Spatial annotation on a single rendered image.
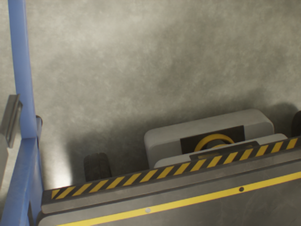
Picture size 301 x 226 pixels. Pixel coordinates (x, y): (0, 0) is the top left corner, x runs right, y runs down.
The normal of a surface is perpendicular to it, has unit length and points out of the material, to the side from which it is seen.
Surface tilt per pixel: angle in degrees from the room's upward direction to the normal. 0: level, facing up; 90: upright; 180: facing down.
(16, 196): 90
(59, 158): 0
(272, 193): 0
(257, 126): 0
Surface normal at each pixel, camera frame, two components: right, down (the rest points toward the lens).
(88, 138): 0.14, 0.32
